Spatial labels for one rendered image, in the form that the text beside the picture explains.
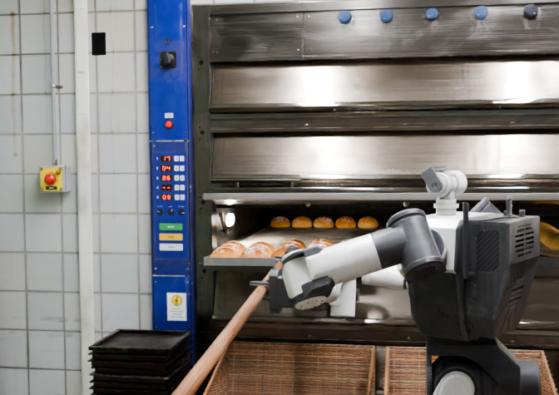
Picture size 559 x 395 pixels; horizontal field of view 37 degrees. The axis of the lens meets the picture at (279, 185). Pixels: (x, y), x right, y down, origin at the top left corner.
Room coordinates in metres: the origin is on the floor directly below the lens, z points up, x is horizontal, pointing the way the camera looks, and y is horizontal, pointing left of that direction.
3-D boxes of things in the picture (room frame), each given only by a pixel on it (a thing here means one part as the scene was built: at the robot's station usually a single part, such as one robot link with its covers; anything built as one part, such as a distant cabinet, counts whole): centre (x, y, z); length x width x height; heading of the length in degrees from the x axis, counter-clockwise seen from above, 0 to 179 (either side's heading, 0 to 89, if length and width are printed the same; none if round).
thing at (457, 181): (2.16, -0.43, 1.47); 0.10 x 0.07 x 0.09; 143
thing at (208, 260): (2.97, -0.03, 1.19); 0.55 x 0.36 x 0.03; 83
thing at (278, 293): (2.26, -0.03, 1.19); 0.12 x 0.10 x 0.13; 74
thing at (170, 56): (3.10, 0.41, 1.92); 0.06 x 0.04 x 0.11; 81
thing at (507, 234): (2.12, -0.48, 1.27); 0.34 x 0.30 x 0.36; 143
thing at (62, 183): (3.19, 0.85, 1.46); 0.10 x 0.07 x 0.10; 81
